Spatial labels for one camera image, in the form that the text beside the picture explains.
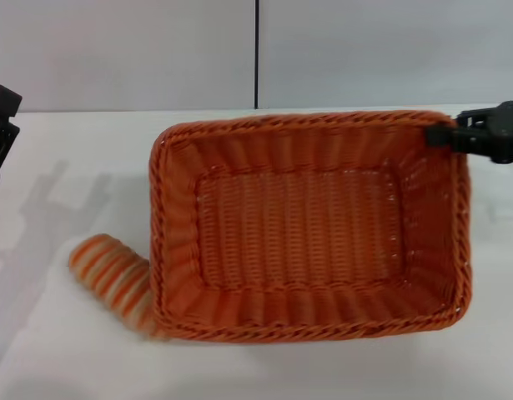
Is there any orange cream striped bread roll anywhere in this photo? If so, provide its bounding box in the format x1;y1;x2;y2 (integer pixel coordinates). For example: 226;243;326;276
67;233;158;334

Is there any orange woven plastic basket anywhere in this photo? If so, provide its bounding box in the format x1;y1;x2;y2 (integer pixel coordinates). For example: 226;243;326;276
148;108;474;341

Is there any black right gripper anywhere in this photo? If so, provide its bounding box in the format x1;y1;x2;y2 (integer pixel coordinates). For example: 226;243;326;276
425;99;513;164

